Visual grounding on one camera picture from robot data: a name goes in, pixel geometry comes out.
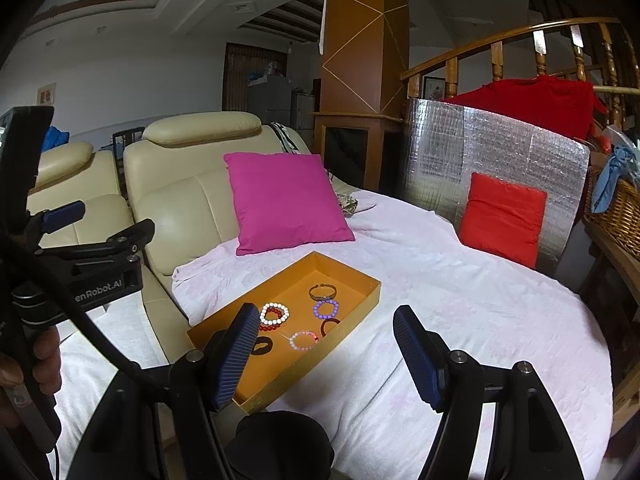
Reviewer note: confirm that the wooden stair railing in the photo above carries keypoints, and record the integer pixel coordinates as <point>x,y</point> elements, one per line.
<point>598,50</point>

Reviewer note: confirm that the person's left hand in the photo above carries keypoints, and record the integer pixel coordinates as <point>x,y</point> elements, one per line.
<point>46,371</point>

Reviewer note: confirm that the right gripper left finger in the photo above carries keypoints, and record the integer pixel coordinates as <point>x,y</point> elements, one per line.
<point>123,440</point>

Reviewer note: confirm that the blue cloth in basket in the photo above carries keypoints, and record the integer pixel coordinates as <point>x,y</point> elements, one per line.
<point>622,164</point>

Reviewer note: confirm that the wicker basket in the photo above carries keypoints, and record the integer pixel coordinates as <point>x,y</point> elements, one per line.
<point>621,221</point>

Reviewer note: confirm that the small red pillow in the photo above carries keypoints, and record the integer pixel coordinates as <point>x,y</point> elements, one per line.
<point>504,219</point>

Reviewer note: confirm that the silver metal cuff bangle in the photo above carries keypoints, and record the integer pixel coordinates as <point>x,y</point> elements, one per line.
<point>322,292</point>

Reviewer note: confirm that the floral patterned cloth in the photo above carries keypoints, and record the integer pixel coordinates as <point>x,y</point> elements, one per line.
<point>345,195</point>

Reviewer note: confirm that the magenta pillow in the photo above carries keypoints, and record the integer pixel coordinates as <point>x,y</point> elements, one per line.
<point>283,201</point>

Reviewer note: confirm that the pink white bed blanket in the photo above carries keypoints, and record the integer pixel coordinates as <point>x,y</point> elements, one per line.
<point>362,393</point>

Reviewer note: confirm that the orange cardboard tray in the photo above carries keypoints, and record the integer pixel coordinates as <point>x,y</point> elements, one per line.
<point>297,346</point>

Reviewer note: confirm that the beige leather sofa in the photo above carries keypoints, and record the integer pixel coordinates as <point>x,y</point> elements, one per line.
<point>176,176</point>

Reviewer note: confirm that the dark maroon ring bangle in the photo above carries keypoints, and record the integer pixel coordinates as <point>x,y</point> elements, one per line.
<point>328,324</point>

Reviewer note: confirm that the large red cushion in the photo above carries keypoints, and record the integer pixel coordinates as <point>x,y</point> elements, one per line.
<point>566,107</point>

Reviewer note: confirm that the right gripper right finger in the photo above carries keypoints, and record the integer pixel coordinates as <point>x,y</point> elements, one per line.
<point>529,439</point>

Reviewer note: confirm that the silver foil insulation panel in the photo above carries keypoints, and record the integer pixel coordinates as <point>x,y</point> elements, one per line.
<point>444,144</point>

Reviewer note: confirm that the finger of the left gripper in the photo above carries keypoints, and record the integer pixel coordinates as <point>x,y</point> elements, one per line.
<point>130,242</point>
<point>55,219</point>

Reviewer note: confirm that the orange wooden pillar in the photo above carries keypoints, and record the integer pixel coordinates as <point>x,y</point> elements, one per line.
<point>365,51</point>

